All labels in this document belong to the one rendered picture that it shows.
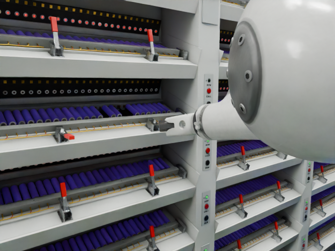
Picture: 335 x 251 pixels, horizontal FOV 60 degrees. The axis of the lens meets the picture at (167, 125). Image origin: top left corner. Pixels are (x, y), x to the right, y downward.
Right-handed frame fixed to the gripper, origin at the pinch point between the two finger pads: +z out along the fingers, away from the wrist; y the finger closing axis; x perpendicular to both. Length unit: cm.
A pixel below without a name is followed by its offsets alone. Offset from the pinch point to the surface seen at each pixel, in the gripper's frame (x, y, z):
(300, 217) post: -53, 87, 14
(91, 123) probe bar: 2.6, -17.8, 9.2
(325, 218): -61, 114, 15
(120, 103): 8.4, -3.7, 18.9
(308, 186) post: -38, 92, 11
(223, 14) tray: 34.9, 28.0, 0.1
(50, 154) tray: -3.8, -29.8, 6.4
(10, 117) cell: 5.9, -35.9, 15.0
